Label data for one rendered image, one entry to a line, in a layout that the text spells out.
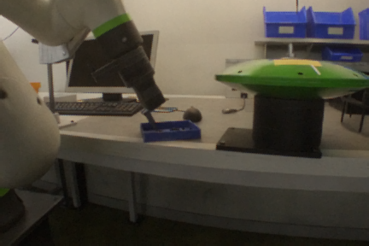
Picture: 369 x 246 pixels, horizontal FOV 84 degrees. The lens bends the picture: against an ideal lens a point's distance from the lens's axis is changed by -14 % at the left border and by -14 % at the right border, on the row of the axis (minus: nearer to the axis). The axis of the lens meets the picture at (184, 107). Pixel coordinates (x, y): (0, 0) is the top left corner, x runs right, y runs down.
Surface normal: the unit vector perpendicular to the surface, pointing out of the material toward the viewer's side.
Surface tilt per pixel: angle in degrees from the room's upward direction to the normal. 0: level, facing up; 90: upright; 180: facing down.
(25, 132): 84
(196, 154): 90
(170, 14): 90
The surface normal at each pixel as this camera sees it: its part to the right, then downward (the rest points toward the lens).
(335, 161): -0.28, 0.16
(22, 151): 0.73, 0.15
